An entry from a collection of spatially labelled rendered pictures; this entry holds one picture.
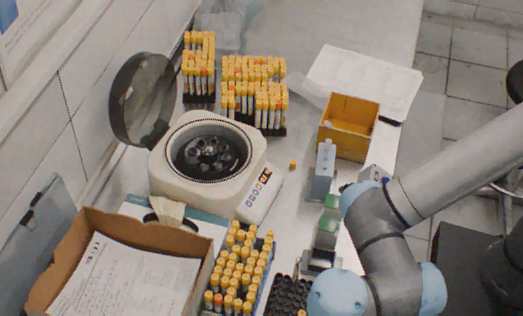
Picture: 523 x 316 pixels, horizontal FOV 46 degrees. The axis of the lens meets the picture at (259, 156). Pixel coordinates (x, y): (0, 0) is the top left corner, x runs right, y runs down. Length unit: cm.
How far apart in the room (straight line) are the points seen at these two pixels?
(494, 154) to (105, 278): 79
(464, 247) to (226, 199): 52
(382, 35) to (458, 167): 113
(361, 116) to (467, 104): 160
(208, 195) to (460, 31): 254
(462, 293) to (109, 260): 72
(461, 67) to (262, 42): 170
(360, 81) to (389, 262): 96
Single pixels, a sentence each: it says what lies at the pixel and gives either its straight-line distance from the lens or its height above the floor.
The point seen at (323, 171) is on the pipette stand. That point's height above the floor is 97.
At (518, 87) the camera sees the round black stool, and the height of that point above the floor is 65.
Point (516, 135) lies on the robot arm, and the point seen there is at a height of 145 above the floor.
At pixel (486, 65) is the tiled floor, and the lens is 346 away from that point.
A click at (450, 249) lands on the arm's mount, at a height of 95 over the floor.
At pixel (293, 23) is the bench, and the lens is 199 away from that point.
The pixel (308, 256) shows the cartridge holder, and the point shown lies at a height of 89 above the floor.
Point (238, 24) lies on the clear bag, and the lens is 177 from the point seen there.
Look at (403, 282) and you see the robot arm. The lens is 88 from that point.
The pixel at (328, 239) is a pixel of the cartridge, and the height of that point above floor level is 91.
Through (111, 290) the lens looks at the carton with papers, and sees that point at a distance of 128.
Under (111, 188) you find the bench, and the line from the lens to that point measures 152.
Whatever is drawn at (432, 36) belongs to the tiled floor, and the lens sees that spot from 356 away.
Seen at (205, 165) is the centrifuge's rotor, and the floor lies 98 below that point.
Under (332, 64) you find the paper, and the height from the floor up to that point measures 89.
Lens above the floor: 203
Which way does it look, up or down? 48 degrees down
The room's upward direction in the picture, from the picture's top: 3 degrees clockwise
